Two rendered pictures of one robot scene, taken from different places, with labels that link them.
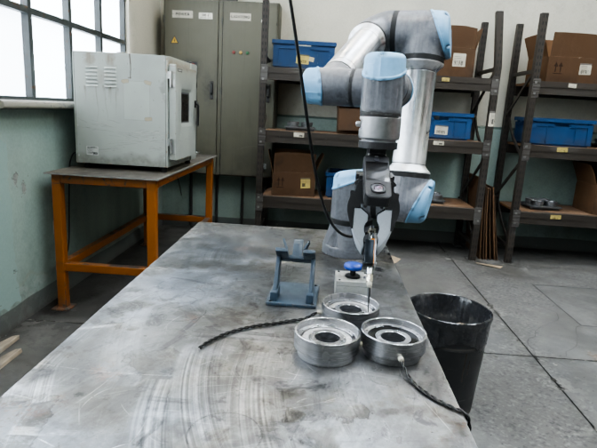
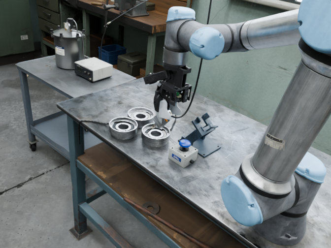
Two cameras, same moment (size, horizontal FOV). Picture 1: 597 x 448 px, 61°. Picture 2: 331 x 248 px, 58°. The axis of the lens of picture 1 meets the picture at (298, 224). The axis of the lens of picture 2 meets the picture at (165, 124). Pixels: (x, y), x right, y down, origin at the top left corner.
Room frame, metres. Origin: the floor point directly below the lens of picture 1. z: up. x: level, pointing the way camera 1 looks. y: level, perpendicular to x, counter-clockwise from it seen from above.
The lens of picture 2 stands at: (1.45, -0.83, 1.44)
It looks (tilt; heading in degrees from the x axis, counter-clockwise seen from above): 31 degrees down; 127
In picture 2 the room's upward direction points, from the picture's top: 7 degrees clockwise
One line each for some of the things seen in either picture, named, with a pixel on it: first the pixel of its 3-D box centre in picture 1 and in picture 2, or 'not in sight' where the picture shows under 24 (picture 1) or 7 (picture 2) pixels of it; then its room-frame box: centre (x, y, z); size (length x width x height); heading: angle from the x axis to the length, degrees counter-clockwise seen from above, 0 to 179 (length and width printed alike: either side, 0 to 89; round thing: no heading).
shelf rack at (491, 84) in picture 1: (370, 134); not in sight; (4.47, -0.58, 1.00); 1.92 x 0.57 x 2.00; 88
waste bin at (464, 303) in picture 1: (443, 355); not in sight; (1.95, -0.63, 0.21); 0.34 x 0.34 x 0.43
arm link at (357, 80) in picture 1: (384, 89); (205, 40); (1.04, -0.15, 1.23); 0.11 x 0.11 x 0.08; 71
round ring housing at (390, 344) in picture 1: (392, 341); (123, 128); (0.76, -0.16, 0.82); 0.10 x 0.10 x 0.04
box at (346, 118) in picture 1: (359, 111); not in sight; (4.46, -0.47, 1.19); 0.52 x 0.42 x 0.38; 88
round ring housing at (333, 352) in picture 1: (327, 341); (140, 117); (0.75, -0.06, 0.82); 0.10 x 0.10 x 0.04
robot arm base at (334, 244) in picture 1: (350, 234); (281, 209); (1.37, -0.14, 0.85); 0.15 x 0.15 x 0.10
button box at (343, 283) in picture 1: (352, 284); (184, 154); (1.02, -0.12, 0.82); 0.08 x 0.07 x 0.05; 178
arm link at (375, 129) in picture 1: (378, 130); (176, 55); (0.94, -0.13, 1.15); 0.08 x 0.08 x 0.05
